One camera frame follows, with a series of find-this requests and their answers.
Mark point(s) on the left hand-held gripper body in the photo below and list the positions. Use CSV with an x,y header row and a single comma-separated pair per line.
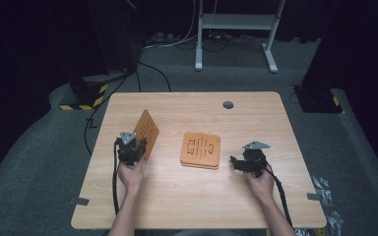
x,y
129,150

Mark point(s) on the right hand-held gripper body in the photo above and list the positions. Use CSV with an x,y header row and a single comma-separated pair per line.
x,y
254,159

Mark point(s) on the orange cut-out coaster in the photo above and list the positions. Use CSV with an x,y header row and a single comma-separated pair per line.
x,y
149,131
201,149
200,166

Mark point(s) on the person's left hand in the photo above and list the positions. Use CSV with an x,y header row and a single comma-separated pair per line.
x,y
131,177

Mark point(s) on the person's right hand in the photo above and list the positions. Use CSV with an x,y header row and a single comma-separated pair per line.
x,y
261,187

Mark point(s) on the grey table grommet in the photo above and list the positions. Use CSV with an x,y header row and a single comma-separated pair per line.
x,y
228,105

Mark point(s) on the black yellow striped stand base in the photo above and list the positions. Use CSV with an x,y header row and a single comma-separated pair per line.
x,y
88,96

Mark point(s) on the grey tape strip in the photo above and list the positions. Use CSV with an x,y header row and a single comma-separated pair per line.
x,y
314,196
79,201

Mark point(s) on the crumpled grey tape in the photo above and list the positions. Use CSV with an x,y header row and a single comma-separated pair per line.
x,y
334,223
323,190

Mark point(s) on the power strip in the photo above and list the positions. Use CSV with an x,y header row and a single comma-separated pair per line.
x,y
160,37

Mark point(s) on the dark curtain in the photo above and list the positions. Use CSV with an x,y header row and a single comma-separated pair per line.
x,y
357,49
46,36

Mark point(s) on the white metal desk frame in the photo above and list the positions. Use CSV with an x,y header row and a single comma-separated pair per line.
x,y
236,21

